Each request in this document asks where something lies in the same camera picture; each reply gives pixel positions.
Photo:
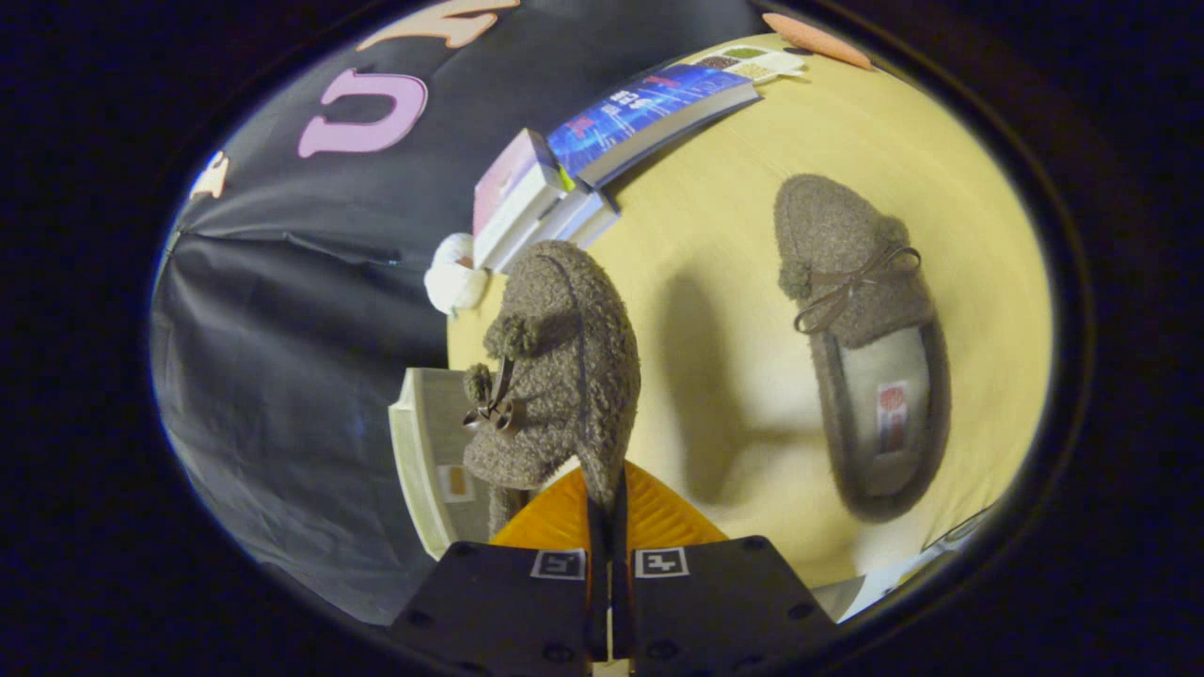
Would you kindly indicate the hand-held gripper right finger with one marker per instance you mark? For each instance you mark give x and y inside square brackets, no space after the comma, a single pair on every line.
[724,602]

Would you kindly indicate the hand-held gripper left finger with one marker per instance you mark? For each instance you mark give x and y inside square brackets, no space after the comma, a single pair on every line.
[508,602]

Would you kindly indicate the cream storage box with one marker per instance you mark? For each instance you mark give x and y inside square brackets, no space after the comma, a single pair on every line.
[428,442]

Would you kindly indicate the brown fuzzy slipper shoe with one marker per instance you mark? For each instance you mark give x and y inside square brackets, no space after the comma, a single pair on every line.
[861,282]
[574,376]

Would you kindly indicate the white plastic object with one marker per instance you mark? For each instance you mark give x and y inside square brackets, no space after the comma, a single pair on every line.
[875,583]

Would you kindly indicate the black backdrop cloth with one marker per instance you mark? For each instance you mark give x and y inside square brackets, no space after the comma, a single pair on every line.
[282,329]

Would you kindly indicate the white grey book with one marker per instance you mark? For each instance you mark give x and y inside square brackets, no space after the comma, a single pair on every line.
[583,218]

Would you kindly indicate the pink cover book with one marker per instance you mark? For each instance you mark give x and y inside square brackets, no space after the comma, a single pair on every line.
[508,183]

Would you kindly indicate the blue cover book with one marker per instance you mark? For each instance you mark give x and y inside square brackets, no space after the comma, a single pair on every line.
[649,108]

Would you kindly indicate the white swatch card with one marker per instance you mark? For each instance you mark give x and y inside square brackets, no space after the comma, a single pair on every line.
[752,62]

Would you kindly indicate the orange flat oval object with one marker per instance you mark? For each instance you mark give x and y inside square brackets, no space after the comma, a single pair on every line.
[814,39]

